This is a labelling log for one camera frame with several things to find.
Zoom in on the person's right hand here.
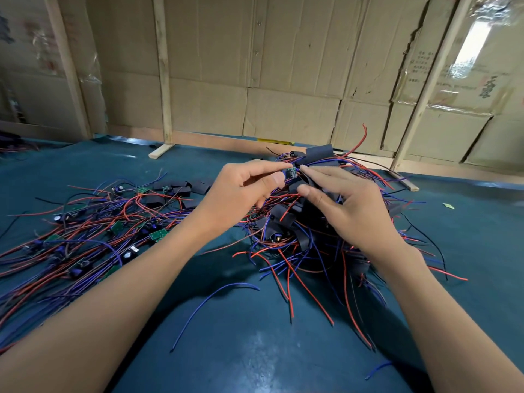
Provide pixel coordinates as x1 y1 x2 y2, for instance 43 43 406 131
296 163 406 271

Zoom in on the person's left hand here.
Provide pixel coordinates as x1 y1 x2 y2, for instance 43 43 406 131
192 159 294 242

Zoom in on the pile of black sleeve pieces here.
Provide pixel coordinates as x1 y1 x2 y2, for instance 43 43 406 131
143 177 214 211

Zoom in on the black sleeve piece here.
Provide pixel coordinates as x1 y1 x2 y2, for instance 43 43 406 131
287 177 311 200

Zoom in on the pile of sleeved wired boards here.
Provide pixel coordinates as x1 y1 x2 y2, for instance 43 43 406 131
200 125 469 353

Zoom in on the pile of unsleeved wired boards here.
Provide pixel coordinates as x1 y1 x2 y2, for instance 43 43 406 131
0 171 201 353

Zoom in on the wire pile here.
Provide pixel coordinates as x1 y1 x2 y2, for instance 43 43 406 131
0 130 38 152

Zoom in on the person's right forearm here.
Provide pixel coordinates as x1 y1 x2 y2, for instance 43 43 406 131
377 249 524 393

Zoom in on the person's left forearm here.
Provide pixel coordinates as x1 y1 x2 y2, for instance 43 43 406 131
0 221 222 393

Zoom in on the wooden ledge board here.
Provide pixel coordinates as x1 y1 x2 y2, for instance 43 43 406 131
106 124 524 185

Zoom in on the clear plastic sheet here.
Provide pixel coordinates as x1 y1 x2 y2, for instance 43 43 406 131
446 0 524 111

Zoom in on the thin wooden post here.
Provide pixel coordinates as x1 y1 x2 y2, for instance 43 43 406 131
147 0 175 160

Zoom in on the pale slanted wooden post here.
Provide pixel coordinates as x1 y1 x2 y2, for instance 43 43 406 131
389 0 474 193

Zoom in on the short loose blue wire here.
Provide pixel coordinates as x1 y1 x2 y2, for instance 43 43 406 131
364 361 396 380

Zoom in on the wide wooden post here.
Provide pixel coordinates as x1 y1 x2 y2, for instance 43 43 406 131
43 0 91 141

